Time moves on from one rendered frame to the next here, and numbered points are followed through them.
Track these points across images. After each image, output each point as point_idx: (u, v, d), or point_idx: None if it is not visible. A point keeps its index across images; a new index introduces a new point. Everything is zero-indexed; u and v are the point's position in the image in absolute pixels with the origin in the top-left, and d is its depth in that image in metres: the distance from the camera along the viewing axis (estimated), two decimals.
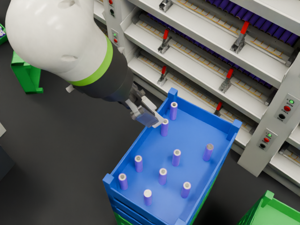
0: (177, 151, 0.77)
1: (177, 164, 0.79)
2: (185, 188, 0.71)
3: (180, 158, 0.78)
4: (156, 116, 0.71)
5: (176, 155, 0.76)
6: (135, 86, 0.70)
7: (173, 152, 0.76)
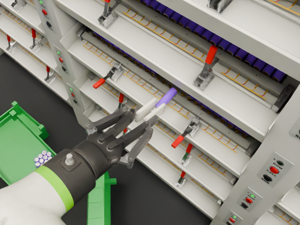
0: None
1: None
2: None
3: None
4: (141, 114, 0.73)
5: None
6: None
7: None
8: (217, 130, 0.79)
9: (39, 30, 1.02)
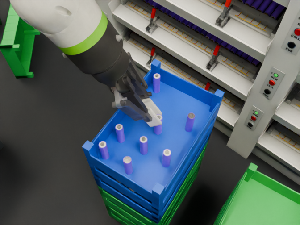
0: (159, 116, 0.76)
1: (159, 131, 0.78)
2: (165, 155, 0.71)
3: (161, 124, 0.76)
4: (151, 115, 0.71)
5: None
6: (144, 85, 0.70)
7: None
8: None
9: None
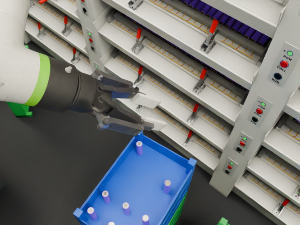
0: None
1: None
2: (144, 220, 0.83)
3: None
4: (151, 122, 0.70)
5: None
6: (128, 85, 0.71)
7: None
8: None
9: None
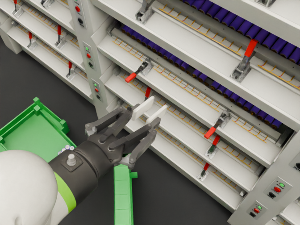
0: (199, 74, 0.89)
1: None
2: (199, 77, 0.88)
3: None
4: (138, 112, 0.74)
5: (193, 73, 0.89)
6: None
7: (194, 74, 0.89)
8: (247, 122, 0.82)
9: (68, 27, 1.05)
